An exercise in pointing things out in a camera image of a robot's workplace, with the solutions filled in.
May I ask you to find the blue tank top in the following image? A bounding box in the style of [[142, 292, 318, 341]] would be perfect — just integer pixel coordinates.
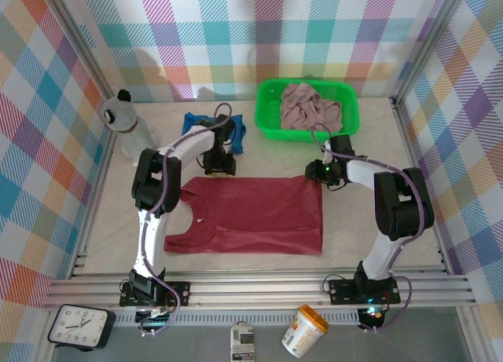
[[181, 112, 248, 155]]

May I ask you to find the red tank top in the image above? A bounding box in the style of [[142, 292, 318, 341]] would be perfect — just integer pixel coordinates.
[[163, 175, 325, 256]]

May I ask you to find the pink tank top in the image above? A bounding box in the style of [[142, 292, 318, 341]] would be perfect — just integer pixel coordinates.
[[279, 82, 345, 131]]

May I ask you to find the green plastic basket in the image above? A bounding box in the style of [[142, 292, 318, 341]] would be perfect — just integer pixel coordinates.
[[255, 78, 361, 144]]

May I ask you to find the grey plush dog toy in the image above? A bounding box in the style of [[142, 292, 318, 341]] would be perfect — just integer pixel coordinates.
[[101, 89, 156, 166]]

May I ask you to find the white cup orange lid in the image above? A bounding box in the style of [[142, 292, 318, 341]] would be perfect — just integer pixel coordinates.
[[281, 304, 329, 359]]

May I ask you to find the black alarm clock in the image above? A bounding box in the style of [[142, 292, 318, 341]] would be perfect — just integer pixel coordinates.
[[46, 303, 118, 352]]

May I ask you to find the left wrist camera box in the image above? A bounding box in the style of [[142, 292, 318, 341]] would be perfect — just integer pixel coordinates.
[[215, 120, 233, 145]]

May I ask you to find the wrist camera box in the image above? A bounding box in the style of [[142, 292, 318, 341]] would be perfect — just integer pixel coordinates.
[[215, 120, 233, 145], [329, 133, 354, 157]]

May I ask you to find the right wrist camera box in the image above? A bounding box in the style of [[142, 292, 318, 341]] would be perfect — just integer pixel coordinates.
[[329, 133, 354, 157]]

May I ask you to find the aluminium side rail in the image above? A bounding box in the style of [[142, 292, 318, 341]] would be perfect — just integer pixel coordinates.
[[388, 96, 452, 276], [69, 128, 119, 280]]

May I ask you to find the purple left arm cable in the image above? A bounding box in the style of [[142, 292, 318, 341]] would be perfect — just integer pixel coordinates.
[[139, 101, 233, 338]]

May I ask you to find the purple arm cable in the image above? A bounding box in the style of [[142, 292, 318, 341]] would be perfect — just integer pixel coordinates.
[[310, 123, 428, 334], [139, 101, 233, 338]]

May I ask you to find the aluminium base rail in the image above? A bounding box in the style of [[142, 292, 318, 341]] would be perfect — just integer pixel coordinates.
[[42, 273, 477, 312]]

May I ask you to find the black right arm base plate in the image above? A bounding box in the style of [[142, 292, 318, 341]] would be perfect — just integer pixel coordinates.
[[328, 277, 402, 305]]

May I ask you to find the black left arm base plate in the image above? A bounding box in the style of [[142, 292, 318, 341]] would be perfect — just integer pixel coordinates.
[[119, 280, 192, 307]]

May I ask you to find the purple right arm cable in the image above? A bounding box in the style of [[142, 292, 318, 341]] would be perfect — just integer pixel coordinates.
[[310, 123, 428, 334]]

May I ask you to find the white slotted cable duct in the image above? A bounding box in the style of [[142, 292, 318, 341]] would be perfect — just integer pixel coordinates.
[[113, 313, 362, 327]]

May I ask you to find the aluminium frame post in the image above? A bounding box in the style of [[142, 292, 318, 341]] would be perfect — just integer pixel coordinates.
[[39, 0, 121, 104], [390, 0, 472, 104]]

